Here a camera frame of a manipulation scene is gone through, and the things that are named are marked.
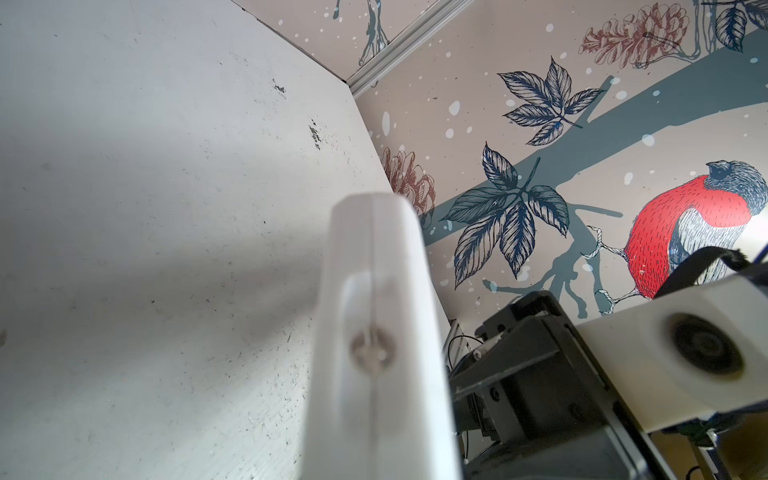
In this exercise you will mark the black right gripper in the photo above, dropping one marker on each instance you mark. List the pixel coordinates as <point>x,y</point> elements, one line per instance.
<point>535,390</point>

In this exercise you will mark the white remote control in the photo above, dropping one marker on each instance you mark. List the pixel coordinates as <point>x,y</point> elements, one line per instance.
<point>378,403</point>

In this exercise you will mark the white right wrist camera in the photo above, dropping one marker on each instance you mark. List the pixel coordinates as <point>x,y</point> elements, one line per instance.
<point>690,354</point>

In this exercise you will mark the aluminium right corner post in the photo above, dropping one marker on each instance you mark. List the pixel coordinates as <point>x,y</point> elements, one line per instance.
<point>385,57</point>

